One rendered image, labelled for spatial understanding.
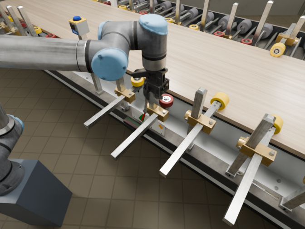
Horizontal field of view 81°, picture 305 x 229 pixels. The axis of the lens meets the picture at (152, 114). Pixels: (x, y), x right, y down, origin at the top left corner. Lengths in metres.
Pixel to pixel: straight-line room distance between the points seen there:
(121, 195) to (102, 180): 0.23
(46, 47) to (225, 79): 0.97
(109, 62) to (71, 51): 0.10
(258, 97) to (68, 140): 1.78
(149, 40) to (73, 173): 1.53
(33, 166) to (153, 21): 1.06
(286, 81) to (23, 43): 1.29
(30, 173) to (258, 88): 1.41
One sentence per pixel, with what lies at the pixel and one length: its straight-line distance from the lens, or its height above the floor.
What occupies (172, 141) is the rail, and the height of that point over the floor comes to 0.70.
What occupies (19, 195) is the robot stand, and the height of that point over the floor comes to 0.60.
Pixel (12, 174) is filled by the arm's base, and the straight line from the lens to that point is 1.27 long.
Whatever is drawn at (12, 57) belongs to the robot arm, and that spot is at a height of 1.35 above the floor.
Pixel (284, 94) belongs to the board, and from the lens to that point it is 1.25.
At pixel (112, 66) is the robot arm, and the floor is 1.33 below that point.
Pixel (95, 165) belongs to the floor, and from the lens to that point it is 1.86.
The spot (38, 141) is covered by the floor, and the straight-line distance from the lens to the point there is 2.27.
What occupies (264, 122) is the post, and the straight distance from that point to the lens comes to 0.71.
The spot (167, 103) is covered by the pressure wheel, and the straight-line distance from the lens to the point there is 0.97.
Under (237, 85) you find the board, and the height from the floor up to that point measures 0.90.
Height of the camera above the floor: 1.59
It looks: 48 degrees down
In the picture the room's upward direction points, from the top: 2 degrees counter-clockwise
